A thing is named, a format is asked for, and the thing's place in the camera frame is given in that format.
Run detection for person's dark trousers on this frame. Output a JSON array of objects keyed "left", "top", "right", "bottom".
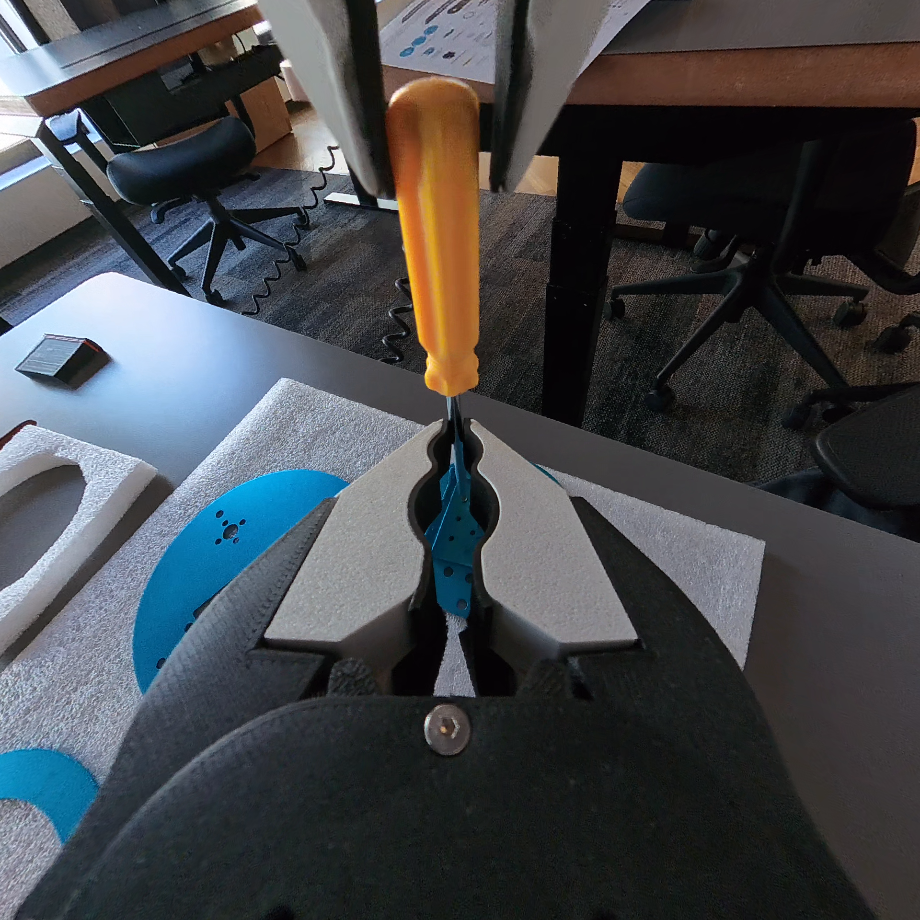
[{"left": 762, "top": 471, "right": 863, "bottom": 518}]

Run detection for blue slotted metal disc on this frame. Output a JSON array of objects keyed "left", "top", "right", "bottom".
[{"left": 134, "top": 471, "right": 353, "bottom": 694}]

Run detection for printed instruction sheet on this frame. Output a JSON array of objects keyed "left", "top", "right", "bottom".
[{"left": 377, "top": 0, "right": 648, "bottom": 80}]

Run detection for black mesh office chair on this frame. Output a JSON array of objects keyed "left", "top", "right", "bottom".
[{"left": 812, "top": 384, "right": 920, "bottom": 540}]

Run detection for black under-desk tray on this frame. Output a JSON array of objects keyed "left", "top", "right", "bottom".
[{"left": 108, "top": 43, "right": 285, "bottom": 145}]

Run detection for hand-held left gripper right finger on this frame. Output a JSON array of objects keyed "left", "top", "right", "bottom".
[{"left": 460, "top": 418, "right": 641, "bottom": 691}]

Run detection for brown cardboard box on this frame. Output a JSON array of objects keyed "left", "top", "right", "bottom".
[{"left": 208, "top": 75, "right": 292, "bottom": 155}]

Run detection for small black box red edge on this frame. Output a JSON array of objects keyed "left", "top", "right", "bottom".
[{"left": 16, "top": 333, "right": 112, "bottom": 389}]

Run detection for large white foam sheet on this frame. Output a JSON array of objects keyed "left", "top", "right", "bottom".
[{"left": 0, "top": 377, "right": 766, "bottom": 920}]

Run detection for white foam piece with cutout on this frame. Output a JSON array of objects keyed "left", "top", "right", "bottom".
[{"left": 0, "top": 424, "right": 159, "bottom": 651}]

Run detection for black desk leg frame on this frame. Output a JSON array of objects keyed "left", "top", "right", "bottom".
[{"left": 36, "top": 108, "right": 191, "bottom": 297}]

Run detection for orange handled screwdriver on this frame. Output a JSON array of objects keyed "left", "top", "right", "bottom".
[{"left": 386, "top": 77, "right": 483, "bottom": 504}]

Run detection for thin coiled black cable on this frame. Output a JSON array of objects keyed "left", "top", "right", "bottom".
[{"left": 241, "top": 144, "right": 342, "bottom": 317}]

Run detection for black saddle stool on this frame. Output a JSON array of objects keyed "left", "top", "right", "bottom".
[{"left": 106, "top": 115, "right": 310, "bottom": 306}]

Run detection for blue metal ring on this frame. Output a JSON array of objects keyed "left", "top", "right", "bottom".
[{"left": 0, "top": 749, "right": 99, "bottom": 843}]

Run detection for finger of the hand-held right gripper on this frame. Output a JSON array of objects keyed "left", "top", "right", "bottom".
[
  {"left": 257, "top": 0, "right": 400, "bottom": 198},
  {"left": 491, "top": 0, "right": 635, "bottom": 192}
]

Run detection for blue perforated metal bracket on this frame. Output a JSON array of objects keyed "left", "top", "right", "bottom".
[{"left": 425, "top": 460, "right": 484, "bottom": 619}]

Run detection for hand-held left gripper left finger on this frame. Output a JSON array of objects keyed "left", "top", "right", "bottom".
[{"left": 263, "top": 418, "right": 454, "bottom": 691}]

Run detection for thick coiled black cable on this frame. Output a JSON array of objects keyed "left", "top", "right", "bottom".
[{"left": 381, "top": 276, "right": 414, "bottom": 364}]

